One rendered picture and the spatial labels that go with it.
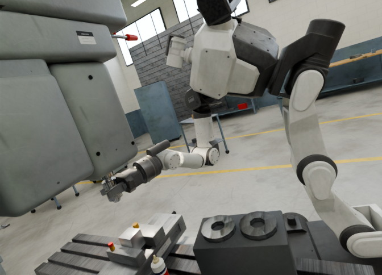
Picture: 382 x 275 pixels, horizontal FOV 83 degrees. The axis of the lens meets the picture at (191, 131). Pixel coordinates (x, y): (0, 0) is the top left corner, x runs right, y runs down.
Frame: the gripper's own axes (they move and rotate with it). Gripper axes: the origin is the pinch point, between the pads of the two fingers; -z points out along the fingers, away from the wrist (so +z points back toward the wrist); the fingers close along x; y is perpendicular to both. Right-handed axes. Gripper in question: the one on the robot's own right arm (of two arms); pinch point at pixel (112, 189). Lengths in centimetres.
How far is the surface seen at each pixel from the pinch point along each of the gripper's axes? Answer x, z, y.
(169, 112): -452, 389, 35
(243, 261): 41.3, 6.7, 16.9
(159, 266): 15.0, -1.3, 23.2
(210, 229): 32.7, 7.5, 11.6
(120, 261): -0.4, -6.8, 23.5
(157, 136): -502, 350, 96
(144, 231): -0.5, 4.5, 20.5
